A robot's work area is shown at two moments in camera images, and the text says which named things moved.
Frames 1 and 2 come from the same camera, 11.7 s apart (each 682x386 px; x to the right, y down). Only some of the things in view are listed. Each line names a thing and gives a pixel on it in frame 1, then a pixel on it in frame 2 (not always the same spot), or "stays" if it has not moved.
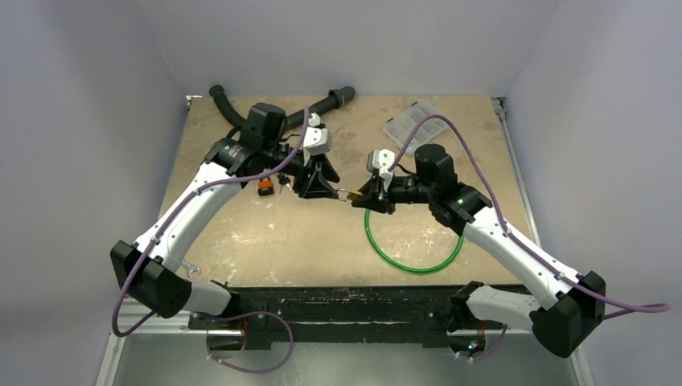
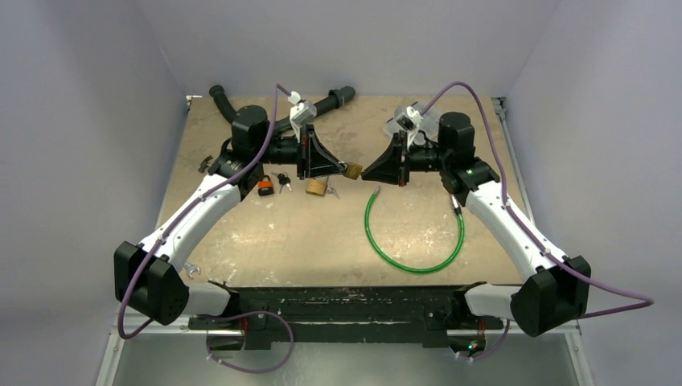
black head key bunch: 284,180 stays
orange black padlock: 265,187 stays
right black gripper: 384,193 to 401,159
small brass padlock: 346,195 to 353,170
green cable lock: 390,260 stays
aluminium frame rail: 178,324 stays
